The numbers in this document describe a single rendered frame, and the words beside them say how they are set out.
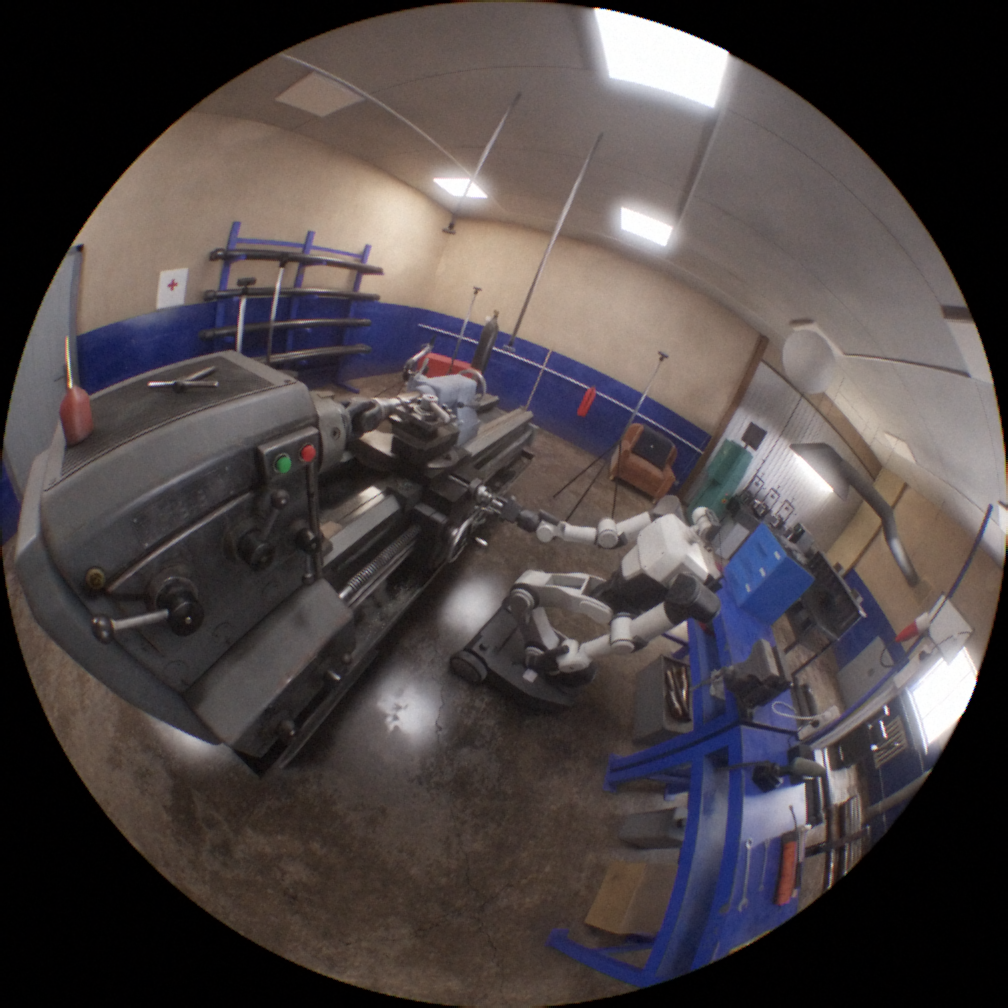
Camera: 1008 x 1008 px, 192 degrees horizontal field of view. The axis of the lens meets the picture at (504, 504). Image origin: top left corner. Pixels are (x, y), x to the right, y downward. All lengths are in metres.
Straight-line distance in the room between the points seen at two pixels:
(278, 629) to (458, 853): 1.21
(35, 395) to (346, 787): 3.79
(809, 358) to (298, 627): 4.32
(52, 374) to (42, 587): 3.25
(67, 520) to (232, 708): 0.51
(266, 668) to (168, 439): 0.53
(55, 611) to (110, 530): 0.17
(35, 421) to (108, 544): 3.40
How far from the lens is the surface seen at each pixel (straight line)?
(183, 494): 0.52
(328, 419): 0.87
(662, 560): 0.98
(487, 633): 1.61
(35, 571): 0.60
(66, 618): 0.60
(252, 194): 4.05
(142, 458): 0.52
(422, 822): 1.54
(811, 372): 3.98
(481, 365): 4.18
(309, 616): 0.83
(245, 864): 1.75
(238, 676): 0.80
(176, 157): 3.96
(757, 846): 1.32
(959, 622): 1.60
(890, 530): 5.43
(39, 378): 3.80
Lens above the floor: 1.52
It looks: 33 degrees down
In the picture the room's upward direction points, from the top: 23 degrees clockwise
